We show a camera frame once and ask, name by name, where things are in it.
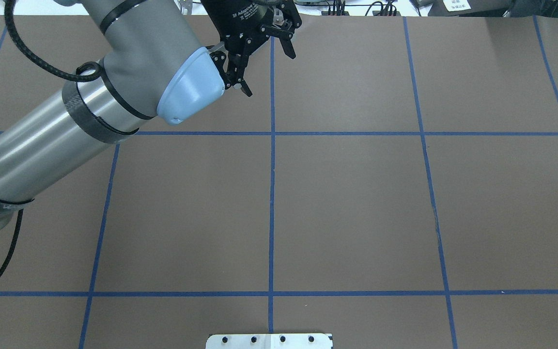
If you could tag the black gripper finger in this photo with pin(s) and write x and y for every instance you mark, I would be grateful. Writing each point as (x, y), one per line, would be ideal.
(231, 68)
(287, 46)

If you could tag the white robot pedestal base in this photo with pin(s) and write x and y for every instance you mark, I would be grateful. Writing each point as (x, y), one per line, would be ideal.
(313, 340)

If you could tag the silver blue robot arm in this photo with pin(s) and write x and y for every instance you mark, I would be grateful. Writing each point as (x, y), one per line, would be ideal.
(157, 67)

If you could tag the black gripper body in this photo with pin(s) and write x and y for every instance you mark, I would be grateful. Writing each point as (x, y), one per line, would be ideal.
(237, 19)

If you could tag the black box with label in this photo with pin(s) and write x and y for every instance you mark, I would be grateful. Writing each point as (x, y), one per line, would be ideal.
(469, 8)

